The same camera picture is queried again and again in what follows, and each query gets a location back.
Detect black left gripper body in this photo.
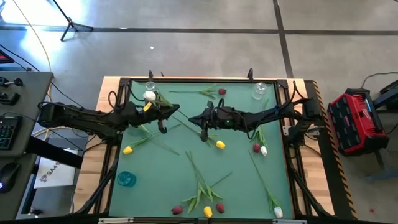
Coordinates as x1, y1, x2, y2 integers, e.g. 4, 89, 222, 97
129, 100, 169, 135

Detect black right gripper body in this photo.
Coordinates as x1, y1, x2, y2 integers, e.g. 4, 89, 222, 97
200, 101, 242, 142

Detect clear glass vase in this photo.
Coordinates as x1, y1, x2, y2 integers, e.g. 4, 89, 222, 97
144, 80, 159, 94
251, 82, 267, 100

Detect teal glass vase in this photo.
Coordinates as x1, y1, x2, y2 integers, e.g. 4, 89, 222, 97
116, 170, 137, 188

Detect green table mat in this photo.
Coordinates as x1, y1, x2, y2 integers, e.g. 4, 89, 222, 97
108, 81, 295, 220

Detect black desk beam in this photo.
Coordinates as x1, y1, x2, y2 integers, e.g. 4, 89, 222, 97
25, 136, 84, 170

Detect white paper sheet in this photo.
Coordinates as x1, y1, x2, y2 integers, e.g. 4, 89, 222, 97
33, 148, 81, 190

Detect grey desk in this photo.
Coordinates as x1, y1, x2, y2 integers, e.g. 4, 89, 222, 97
0, 71, 54, 221

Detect black beam hazard stripes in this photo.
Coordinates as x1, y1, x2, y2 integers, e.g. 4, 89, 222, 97
303, 80, 358, 220

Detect black tripod stand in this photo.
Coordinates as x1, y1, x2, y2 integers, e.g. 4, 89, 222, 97
51, 0, 94, 42

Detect red and black tool case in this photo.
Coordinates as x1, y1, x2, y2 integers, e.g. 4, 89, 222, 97
326, 87, 390, 156

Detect black knob tool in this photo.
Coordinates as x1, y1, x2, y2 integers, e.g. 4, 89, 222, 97
0, 77, 24, 88

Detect black backlit keyboard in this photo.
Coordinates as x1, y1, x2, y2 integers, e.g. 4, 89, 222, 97
0, 115, 23, 151

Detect black computer mouse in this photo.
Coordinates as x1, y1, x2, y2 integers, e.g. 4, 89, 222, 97
0, 162, 21, 194

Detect small red-lit screen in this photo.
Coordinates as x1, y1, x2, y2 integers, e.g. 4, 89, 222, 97
0, 49, 16, 65

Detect black equipment box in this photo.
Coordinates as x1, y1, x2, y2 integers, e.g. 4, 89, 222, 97
373, 79, 398, 110

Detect blue metal base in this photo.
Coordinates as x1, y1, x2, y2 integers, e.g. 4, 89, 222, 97
366, 169, 398, 184

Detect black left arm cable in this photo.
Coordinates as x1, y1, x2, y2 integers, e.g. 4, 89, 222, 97
37, 89, 137, 113

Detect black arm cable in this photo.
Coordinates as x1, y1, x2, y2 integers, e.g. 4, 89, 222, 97
216, 80, 310, 141
37, 89, 137, 113

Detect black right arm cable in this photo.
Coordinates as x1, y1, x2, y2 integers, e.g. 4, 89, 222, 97
216, 80, 310, 141

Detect silver edge bracket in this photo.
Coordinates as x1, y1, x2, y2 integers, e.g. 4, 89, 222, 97
272, 218, 308, 224
98, 217, 135, 224

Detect yellow cable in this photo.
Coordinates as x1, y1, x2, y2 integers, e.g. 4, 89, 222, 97
11, 0, 91, 142

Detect black handle tool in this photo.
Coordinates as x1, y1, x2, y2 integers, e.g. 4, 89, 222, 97
0, 92, 21, 106

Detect black floor cable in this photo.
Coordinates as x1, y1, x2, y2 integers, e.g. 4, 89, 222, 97
0, 43, 41, 73

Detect grey floor cable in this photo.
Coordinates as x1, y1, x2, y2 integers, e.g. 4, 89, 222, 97
359, 71, 398, 90

